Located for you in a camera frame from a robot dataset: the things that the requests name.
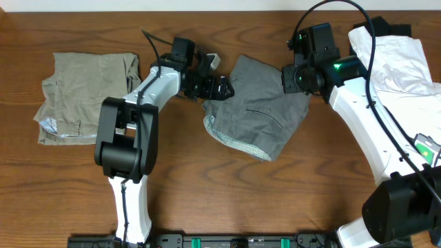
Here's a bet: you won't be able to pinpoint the grey shorts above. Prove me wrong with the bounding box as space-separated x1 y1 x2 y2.
203 55 310 161

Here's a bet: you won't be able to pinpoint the folded khaki shorts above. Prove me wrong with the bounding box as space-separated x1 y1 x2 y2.
34 52 141 145

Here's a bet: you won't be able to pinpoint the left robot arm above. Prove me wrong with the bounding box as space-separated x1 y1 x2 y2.
94 37 234 247

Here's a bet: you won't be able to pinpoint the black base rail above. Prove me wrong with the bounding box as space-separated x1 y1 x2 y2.
67 232 413 248

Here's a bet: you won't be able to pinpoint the white t-shirt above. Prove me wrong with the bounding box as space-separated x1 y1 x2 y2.
347 25 441 166

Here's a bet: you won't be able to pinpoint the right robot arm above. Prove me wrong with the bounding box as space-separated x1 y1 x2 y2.
282 23 440 247

